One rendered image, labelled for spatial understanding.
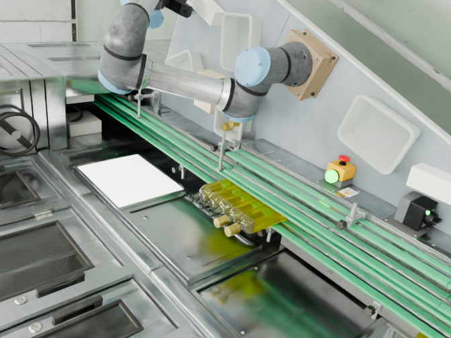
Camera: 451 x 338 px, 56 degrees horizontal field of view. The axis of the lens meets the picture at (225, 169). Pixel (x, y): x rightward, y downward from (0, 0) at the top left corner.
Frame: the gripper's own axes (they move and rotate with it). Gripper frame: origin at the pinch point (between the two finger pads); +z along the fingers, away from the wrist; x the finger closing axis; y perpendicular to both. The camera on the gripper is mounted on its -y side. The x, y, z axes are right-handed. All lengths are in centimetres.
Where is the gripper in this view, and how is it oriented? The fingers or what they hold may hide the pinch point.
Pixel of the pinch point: (201, 4)
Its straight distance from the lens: 195.9
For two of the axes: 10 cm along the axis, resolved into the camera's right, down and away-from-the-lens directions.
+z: 7.6, -2.0, 6.2
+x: -3.3, 6.9, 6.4
